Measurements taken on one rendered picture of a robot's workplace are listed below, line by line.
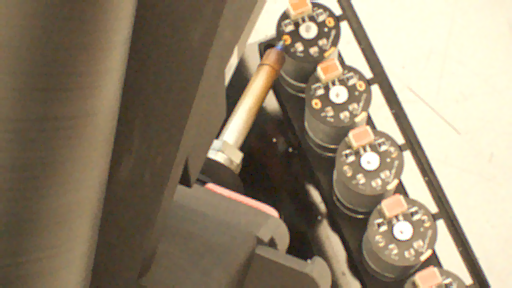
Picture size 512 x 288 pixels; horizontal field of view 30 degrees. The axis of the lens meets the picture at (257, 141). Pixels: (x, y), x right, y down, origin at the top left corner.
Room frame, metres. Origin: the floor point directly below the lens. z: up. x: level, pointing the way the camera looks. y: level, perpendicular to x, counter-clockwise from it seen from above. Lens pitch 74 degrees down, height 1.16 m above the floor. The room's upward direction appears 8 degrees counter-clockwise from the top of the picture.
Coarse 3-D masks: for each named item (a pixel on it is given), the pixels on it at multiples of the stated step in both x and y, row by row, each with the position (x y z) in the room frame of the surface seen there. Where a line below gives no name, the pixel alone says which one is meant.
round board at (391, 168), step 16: (384, 144) 0.09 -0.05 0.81; (336, 160) 0.09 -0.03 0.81; (352, 160) 0.09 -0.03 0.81; (384, 160) 0.09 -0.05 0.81; (400, 160) 0.08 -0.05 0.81; (352, 176) 0.08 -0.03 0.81; (368, 176) 0.08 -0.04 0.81; (384, 176) 0.08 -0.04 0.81; (400, 176) 0.08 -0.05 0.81; (368, 192) 0.07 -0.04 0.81; (384, 192) 0.07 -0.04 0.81
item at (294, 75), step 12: (312, 24) 0.14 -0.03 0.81; (300, 36) 0.14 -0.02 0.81; (312, 36) 0.14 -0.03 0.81; (336, 48) 0.13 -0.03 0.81; (288, 60) 0.13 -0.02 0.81; (324, 60) 0.13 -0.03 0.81; (288, 72) 0.13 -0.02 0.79; (300, 72) 0.13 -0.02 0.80; (312, 72) 0.13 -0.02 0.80; (288, 84) 0.13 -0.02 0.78; (300, 84) 0.13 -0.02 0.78
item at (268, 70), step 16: (272, 64) 0.12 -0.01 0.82; (256, 80) 0.12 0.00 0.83; (272, 80) 0.12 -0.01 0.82; (256, 96) 0.11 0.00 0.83; (240, 112) 0.10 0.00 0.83; (256, 112) 0.10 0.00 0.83; (224, 128) 0.10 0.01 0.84; (240, 128) 0.10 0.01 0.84; (224, 144) 0.09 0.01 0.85; (240, 144) 0.09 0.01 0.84; (224, 160) 0.08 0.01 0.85; (240, 160) 0.08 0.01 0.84
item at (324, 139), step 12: (360, 84) 0.12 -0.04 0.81; (336, 96) 0.11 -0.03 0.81; (348, 96) 0.11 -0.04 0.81; (312, 120) 0.11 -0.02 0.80; (360, 120) 0.10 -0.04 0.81; (312, 132) 0.11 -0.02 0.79; (324, 132) 0.10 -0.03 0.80; (336, 132) 0.10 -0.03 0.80; (348, 132) 0.10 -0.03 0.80; (312, 144) 0.11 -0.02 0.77; (324, 144) 0.10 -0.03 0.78; (336, 144) 0.10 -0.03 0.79
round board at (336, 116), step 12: (348, 72) 0.12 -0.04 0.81; (360, 72) 0.12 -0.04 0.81; (312, 84) 0.12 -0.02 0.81; (324, 84) 0.12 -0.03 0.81; (348, 84) 0.12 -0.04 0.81; (312, 96) 0.11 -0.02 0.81; (324, 96) 0.11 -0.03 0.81; (360, 96) 0.11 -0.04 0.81; (312, 108) 0.11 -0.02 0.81; (324, 108) 0.11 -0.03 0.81; (336, 108) 0.11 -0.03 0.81; (348, 108) 0.11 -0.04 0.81; (360, 108) 0.11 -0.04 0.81; (324, 120) 0.10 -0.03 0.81; (336, 120) 0.10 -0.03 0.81; (348, 120) 0.10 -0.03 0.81
